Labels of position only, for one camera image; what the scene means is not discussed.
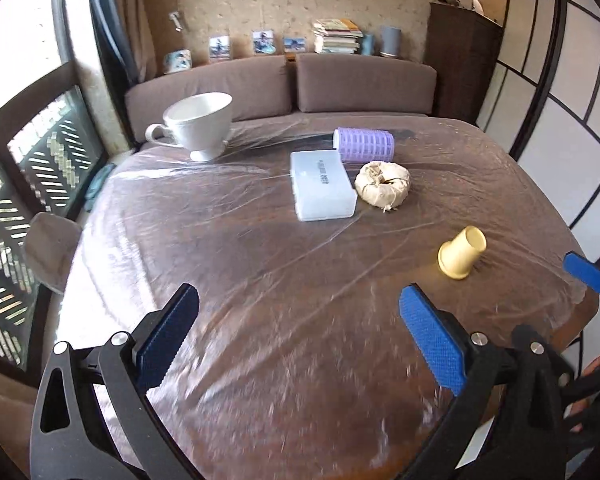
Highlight yellow plastic cap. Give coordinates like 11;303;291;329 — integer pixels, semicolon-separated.
437;226;488;280

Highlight white translucent plastic box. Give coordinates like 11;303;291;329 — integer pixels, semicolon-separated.
290;150;358;222

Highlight person right hand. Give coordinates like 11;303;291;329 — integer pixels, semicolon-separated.
564;353;600;434

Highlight teal slippers on sill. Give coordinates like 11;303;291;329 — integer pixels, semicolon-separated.
83;162;116;212

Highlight dark wooden cabinet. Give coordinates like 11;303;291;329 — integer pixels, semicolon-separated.
424;2;503;124

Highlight purple hair roller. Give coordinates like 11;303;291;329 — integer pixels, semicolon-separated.
332;127;394;162

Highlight brown sofa right cushion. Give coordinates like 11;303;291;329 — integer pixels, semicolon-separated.
296;54;437;115

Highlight brown sofa cushion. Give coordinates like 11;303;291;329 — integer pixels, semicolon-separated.
296;54;437;115
124;54;297;143

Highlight grey blue cylinder speaker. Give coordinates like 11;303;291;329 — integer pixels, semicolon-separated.
380;26;402;58

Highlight small teal cup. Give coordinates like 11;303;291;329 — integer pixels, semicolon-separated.
361;34;375;56

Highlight large white teacup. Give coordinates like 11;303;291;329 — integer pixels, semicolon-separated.
145;92;233;162

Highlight stack of books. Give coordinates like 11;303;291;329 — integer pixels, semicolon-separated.
313;18;364;54

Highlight brown sofa left cushion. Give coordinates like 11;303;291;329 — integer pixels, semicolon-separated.
124;54;297;143

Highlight photo frame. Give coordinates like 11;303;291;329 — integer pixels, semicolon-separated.
162;49;193;74
283;37;306;54
251;29;276;55
208;35;232;63

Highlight photo frame far left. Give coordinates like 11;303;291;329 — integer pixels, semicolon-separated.
162;49;193;74

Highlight wall lamp fixture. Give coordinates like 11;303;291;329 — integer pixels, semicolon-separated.
169;11;184;32

